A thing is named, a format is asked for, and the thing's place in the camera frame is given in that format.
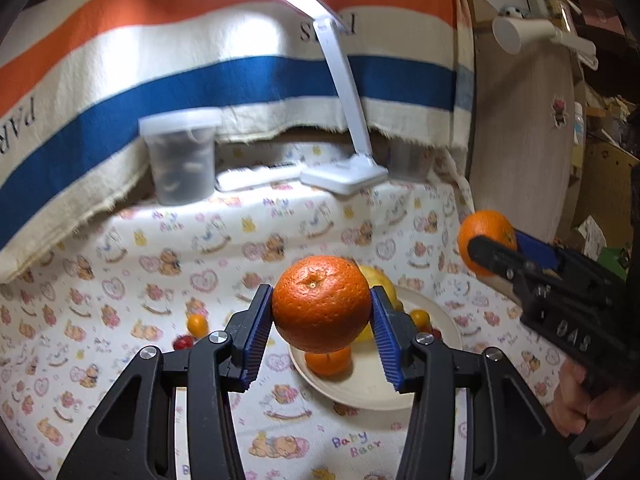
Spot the beige plate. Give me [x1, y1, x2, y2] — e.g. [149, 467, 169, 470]
[288, 286, 464, 411]

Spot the clear plastic lidded container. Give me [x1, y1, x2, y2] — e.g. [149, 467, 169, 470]
[139, 107, 223, 206]

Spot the white cylindrical lamp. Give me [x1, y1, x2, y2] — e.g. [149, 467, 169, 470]
[492, 15, 599, 69]

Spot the striped blanket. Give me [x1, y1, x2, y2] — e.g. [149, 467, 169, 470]
[0, 0, 477, 286]

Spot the glass jar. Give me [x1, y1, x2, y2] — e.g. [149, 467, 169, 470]
[544, 0, 582, 32]

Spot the cardboard box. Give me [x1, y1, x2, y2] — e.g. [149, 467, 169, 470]
[584, 135, 640, 261]

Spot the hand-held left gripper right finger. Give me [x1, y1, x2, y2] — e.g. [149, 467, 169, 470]
[370, 285, 584, 480]

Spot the large yellow apple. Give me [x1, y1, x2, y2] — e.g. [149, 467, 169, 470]
[350, 265, 404, 346]

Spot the orange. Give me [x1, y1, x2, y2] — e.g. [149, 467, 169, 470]
[271, 256, 372, 354]
[458, 210, 519, 277]
[304, 345, 353, 378]

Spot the white flat device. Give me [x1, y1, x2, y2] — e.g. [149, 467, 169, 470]
[215, 161, 304, 193]

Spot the white bottle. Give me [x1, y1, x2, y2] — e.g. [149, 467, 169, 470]
[572, 102, 586, 146]

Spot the white desk lamp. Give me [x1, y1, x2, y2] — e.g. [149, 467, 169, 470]
[215, 0, 389, 196]

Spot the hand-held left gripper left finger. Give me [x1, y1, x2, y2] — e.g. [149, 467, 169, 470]
[55, 284, 275, 480]

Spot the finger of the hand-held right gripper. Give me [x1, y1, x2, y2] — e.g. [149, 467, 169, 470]
[514, 229, 562, 271]
[467, 234, 539, 307]

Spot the person's right hand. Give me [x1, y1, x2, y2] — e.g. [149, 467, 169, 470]
[552, 359, 594, 438]

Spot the bear print table cloth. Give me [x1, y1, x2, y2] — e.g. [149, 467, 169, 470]
[0, 140, 567, 480]

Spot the round wooden board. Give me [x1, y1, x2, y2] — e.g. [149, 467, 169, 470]
[465, 0, 589, 247]

